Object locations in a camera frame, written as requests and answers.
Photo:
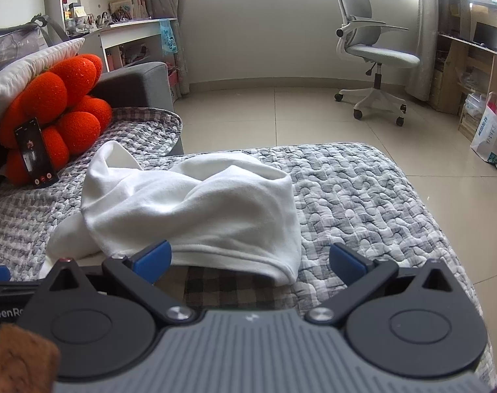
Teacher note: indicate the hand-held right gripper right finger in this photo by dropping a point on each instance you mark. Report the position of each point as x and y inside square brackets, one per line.
[346, 263]

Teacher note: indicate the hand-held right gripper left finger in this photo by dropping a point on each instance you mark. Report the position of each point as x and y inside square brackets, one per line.
[152, 260]

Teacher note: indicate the white t-shirt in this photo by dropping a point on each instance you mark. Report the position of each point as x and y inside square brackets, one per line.
[191, 213]

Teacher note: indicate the brown fuzzy cloth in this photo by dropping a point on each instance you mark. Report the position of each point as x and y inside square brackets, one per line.
[19, 352]

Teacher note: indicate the grey checked quilted blanket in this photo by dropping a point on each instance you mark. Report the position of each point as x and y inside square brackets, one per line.
[355, 196]

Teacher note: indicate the black smartphone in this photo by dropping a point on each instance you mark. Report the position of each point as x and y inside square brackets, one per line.
[35, 155]

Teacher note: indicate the grey fabric sofa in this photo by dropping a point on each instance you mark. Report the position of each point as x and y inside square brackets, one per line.
[130, 86]

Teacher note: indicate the orange pumpkin cushion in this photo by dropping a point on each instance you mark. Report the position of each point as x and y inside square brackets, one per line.
[60, 90]

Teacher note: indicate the white shopping bag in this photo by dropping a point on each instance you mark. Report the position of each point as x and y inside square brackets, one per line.
[492, 135]

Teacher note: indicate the clear plastic storage box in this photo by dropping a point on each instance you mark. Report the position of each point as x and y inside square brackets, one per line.
[475, 104]

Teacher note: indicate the white pillow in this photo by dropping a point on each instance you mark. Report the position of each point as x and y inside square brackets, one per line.
[27, 65]

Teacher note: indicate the grey office chair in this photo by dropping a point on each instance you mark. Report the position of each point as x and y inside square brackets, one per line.
[375, 53]

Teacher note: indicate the blue plastic bag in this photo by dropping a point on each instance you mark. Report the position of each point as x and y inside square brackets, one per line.
[168, 37]

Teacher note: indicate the white desk with hutch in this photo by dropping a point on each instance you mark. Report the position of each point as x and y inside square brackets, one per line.
[125, 32]

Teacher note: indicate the wooden shelf desk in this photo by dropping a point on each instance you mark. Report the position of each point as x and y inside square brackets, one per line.
[457, 61]

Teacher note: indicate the grey tote bag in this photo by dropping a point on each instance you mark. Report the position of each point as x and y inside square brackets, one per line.
[11, 41]

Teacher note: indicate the row of books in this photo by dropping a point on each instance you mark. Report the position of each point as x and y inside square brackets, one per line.
[130, 6]

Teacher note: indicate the black laptop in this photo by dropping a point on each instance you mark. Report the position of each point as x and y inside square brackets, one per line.
[488, 37]

